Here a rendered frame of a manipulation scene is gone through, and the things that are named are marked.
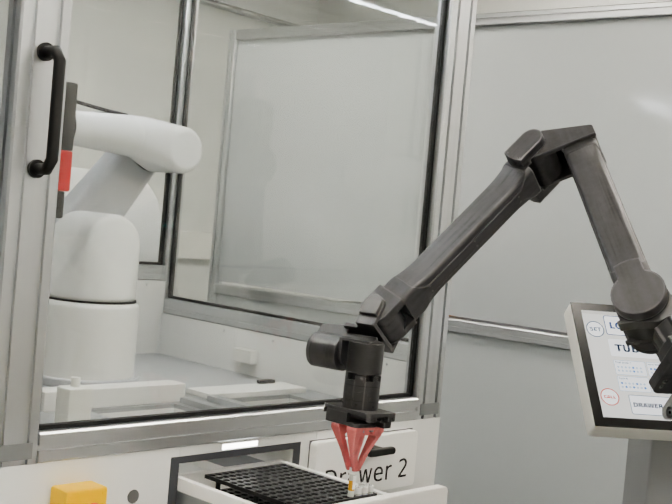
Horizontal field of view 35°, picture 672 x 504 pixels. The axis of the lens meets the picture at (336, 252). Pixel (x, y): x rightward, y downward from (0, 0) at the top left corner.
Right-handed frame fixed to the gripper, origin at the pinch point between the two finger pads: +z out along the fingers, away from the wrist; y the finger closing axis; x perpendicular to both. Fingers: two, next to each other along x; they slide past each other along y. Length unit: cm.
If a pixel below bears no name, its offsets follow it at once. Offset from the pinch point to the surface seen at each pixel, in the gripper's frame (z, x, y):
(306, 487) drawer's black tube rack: 5.2, -2.1, -7.8
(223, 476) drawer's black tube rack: 5.3, -10.4, -19.0
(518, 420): 13, 161, -82
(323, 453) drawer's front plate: 3.4, 15.1, -21.9
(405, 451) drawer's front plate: 4.3, 38.6, -22.7
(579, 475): 25, 164, -60
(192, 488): 6.9, -16.3, -19.2
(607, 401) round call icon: -9, 76, -1
